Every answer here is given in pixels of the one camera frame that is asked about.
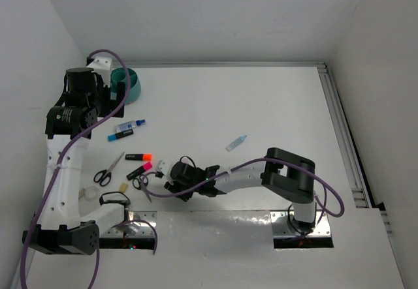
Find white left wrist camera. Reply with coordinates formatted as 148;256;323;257
87;56;113;86

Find black orange highlighter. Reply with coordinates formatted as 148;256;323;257
125;153;152;161

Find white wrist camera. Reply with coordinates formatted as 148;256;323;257
87;56;113;86
155;160;172;179

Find blue glue bottle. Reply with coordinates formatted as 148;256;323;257
115;119;146;132

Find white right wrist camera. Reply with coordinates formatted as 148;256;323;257
155;160;172;179

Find tan eraser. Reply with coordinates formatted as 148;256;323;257
120;183;128;193

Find large black scissors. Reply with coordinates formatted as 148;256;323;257
93;152;125;187

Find blue translucent highlighter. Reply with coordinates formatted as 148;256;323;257
225;135;247;152

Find black pink highlighter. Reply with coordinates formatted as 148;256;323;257
126;162;153;181

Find teal round desk organizer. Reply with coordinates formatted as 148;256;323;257
110;68;142;105

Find clear tape roll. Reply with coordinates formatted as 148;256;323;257
78;186;99;201

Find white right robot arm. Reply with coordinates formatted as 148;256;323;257
158;147;316;234

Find small black scissors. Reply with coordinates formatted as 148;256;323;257
132;174;152;202

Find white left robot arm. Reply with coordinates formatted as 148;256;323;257
22;67;129;255

